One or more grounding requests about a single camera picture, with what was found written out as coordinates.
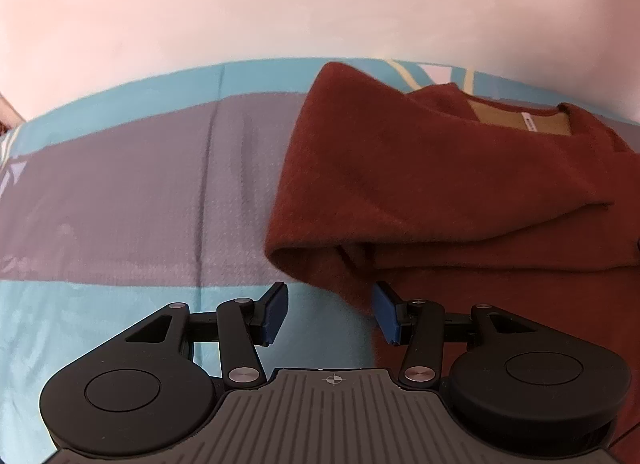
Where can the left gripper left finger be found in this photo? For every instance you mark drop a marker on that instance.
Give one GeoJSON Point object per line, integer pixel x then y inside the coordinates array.
{"type": "Point", "coordinates": [243, 324]}

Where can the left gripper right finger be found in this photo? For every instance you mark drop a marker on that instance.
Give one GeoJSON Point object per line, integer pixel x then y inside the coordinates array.
{"type": "Point", "coordinates": [417, 324]}

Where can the dark red knit sweater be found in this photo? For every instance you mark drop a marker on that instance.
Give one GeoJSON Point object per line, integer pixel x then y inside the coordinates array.
{"type": "Point", "coordinates": [459, 200]}

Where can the blue grey patterned bedsheet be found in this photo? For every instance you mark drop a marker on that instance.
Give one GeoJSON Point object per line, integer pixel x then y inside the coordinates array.
{"type": "Point", "coordinates": [151, 192]}

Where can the ornate pink wooden frame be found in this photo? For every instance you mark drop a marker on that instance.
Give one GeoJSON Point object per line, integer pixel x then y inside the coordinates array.
{"type": "Point", "coordinates": [9, 117]}

